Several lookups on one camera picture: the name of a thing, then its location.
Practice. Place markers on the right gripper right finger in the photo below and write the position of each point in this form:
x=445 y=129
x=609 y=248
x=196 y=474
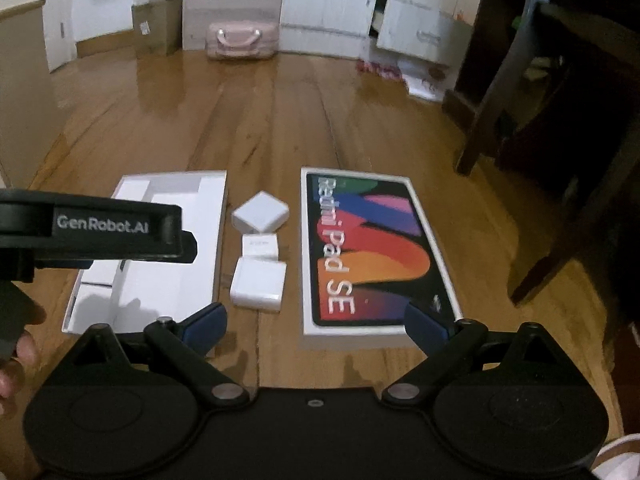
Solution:
x=446 y=344

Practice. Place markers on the white charger with prongs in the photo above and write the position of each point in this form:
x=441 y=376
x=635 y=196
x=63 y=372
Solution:
x=258 y=284

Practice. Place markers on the person's left hand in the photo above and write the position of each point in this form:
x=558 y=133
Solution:
x=13 y=372

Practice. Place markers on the Redmi Pad SE box lid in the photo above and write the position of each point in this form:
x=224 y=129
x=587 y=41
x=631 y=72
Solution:
x=366 y=252

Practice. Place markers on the dark wooden chair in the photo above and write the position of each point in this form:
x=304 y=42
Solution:
x=550 y=89

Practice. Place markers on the pink suitcase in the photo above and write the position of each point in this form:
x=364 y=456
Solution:
x=242 y=39

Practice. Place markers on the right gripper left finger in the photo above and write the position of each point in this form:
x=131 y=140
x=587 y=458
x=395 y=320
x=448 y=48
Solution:
x=179 y=350

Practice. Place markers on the red patterned cloth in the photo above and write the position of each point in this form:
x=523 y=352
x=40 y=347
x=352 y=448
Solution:
x=387 y=72

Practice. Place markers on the beige cardboard panel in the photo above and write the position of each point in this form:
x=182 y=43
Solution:
x=30 y=117

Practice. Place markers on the white box tray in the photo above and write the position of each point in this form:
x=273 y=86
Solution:
x=128 y=295

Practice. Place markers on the brown cardboard box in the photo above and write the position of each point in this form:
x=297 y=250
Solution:
x=157 y=27

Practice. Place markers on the small white cable box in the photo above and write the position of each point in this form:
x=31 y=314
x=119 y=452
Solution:
x=260 y=246

